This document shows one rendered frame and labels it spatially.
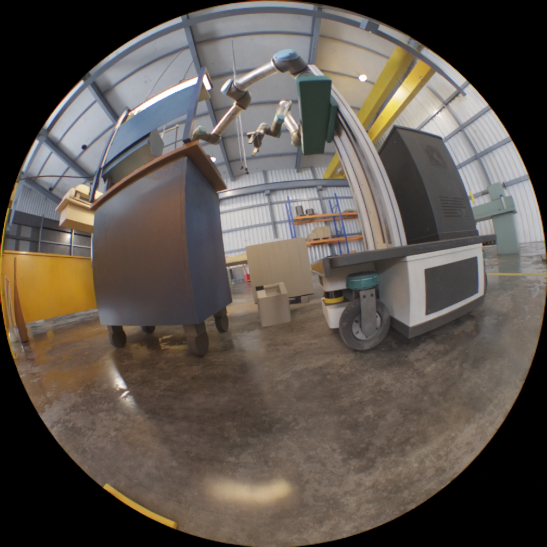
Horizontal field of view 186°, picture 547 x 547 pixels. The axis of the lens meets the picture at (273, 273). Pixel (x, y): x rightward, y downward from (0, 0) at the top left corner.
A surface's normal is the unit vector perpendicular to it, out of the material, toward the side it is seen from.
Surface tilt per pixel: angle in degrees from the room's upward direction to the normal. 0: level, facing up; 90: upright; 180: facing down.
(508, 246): 90
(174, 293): 90
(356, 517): 0
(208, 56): 169
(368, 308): 90
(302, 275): 90
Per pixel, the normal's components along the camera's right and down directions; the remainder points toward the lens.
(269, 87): 0.16, 0.97
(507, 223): -0.99, 0.16
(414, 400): -0.16, -0.99
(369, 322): -0.18, 0.04
